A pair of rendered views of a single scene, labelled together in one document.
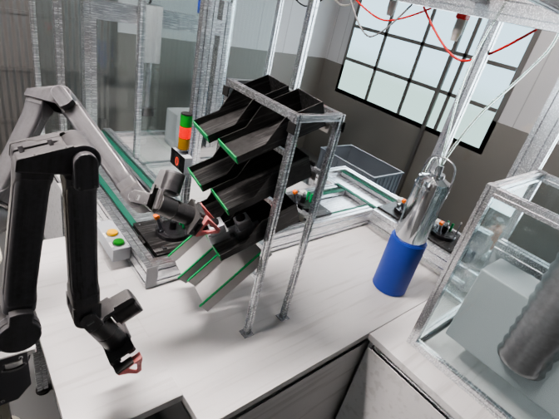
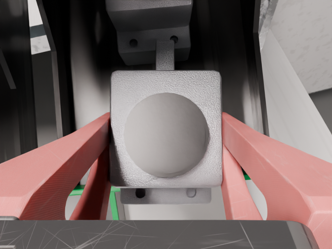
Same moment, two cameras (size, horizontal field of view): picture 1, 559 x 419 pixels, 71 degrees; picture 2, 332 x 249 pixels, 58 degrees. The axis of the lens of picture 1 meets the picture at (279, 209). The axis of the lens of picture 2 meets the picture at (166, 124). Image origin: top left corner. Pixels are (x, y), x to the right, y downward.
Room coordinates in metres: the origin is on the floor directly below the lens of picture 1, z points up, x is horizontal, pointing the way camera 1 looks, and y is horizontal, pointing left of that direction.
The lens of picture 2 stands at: (0.98, 0.22, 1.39)
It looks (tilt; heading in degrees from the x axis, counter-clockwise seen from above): 62 degrees down; 307
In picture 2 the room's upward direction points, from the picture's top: 6 degrees counter-clockwise
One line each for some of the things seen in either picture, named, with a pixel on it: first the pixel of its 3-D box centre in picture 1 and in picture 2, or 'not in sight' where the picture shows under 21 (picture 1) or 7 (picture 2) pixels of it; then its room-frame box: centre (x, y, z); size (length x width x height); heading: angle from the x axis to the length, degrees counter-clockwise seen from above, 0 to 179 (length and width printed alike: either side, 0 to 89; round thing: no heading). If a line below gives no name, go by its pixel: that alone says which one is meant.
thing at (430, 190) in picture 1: (426, 199); not in sight; (1.51, -0.58, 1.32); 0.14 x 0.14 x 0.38
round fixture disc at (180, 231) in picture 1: (172, 230); not in sight; (1.37, 0.41, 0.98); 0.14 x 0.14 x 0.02
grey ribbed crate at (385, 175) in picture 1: (358, 171); not in sight; (3.26, -0.59, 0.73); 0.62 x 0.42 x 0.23; 45
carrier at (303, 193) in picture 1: (303, 198); not in sight; (1.90, -0.11, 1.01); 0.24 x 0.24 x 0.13; 45
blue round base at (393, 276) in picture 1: (398, 262); not in sight; (1.51, -0.58, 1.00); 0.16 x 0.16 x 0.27
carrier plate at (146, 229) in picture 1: (172, 234); not in sight; (1.37, 0.41, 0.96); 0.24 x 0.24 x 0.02; 45
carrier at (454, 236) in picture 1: (445, 228); not in sight; (1.95, -0.90, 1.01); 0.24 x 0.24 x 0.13; 45
